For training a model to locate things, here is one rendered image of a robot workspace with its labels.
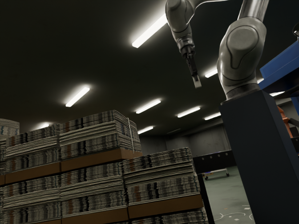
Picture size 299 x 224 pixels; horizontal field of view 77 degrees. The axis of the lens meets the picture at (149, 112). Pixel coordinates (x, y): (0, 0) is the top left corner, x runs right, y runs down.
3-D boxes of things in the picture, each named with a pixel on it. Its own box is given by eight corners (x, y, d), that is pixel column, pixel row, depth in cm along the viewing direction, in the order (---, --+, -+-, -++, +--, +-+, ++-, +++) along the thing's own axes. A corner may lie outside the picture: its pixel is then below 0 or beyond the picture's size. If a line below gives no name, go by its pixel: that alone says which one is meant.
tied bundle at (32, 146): (59, 173, 83) (57, 123, 90) (3, 185, 87) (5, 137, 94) (99, 170, 119) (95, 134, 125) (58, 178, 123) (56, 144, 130)
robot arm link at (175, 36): (177, 49, 114) (172, 36, 102) (171, 28, 118) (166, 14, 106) (195, 42, 111) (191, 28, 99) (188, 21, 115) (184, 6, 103)
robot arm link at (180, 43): (176, 38, 104) (179, 47, 102) (192, 33, 103) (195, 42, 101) (177, 48, 113) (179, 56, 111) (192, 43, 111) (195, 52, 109)
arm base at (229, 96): (272, 97, 96) (268, 87, 98) (259, 90, 81) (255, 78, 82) (237, 109, 108) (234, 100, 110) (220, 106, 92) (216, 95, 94)
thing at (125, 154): (122, 158, 79) (120, 148, 80) (61, 171, 83) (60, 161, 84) (132, 159, 94) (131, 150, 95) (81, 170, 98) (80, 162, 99)
